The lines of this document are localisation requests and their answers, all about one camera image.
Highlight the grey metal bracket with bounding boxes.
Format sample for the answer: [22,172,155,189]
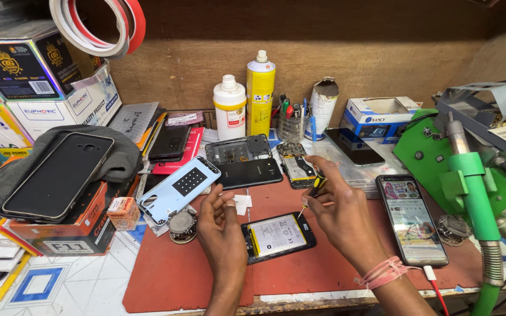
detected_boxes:
[432,78,506,167]

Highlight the large black phone case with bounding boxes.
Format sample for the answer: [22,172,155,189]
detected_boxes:
[0,132,116,224]

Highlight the black phone with dark screen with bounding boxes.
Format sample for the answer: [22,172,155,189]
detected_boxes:
[324,127,386,168]

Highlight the yellow spray can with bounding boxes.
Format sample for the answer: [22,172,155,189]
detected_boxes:
[246,50,276,137]

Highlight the pink labelled packet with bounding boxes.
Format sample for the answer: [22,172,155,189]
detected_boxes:
[165,111,204,127]

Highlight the blue white cardboard box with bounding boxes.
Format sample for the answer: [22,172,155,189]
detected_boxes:
[340,97,423,145]

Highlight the black phone back cover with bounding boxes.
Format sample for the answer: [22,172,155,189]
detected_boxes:
[215,158,283,191]

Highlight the person's right hand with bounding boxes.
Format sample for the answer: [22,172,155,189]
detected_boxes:
[301,156,393,275]

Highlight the light blue phone back cover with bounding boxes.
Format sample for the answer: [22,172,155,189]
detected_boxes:
[136,156,221,226]

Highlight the person's left hand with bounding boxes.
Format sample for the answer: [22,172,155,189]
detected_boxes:
[196,184,248,269]

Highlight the white plastic bottle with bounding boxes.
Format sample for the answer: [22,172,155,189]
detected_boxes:
[213,74,247,141]

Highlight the black phone middle frame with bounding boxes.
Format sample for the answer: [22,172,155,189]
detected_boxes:
[204,134,274,166]

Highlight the yellow black screwdriver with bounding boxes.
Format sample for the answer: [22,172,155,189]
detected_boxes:
[297,171,326,220]

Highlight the clear cup of tools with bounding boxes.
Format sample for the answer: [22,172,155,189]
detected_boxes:
[277,93,308,144]

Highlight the red flat packet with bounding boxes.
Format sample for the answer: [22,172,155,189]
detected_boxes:
[151,127,205,176]

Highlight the opened phone with circuit board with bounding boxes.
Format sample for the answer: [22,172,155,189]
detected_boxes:
[277,142,319,190]

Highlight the round metal part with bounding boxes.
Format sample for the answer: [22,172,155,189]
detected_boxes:
[437,214,472,247]

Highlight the open phone with white battery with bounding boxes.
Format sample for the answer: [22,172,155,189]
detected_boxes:
[241,212,317,265]

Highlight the white red charging cable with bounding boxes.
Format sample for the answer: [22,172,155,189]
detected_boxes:
[423,265,451,316]

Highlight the white paper scrap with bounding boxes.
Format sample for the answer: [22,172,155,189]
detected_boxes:
[230,194,253,216]

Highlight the round metal tin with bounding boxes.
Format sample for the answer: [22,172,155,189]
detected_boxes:
[167,210,198,245]

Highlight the silver bubble wrap pouch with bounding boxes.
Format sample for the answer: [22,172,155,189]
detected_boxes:
[107,102,160,144]

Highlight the black phone with rear camera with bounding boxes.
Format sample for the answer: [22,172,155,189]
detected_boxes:
[148,125,192,163]

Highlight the grey cloth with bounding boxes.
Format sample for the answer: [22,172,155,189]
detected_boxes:
[0,124,142,221]

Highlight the clear plastic parts box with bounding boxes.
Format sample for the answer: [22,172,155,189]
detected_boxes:
[311,140,408,199]

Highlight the stack of printed boxes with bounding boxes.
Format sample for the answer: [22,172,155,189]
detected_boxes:
[0,0,123,164]

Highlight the red rubber work mat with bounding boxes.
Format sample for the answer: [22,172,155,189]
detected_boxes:
[246,176,485,296]
[122,191,254,313]

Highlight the green hot air gun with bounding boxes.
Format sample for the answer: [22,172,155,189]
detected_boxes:
[439,112,506,316]

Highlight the hanging rolls of tape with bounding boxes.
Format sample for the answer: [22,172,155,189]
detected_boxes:
[49,0,146,60]

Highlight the small orange white box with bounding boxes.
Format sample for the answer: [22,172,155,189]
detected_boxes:
[106,197,141,232]

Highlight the phone with lit screen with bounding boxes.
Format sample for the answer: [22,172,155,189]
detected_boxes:
[375,174,450,267]

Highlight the orange black cardboard box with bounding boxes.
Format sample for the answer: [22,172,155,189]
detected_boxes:
[0,176,140,258]

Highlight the pink thread wristband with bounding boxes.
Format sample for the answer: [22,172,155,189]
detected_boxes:
[354,256,421,290]

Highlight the green metal stand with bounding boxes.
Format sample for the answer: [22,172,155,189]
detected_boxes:
[393,108,506,217]

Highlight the torn white cardboard tube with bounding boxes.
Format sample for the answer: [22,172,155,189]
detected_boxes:
[316,77,340,141]

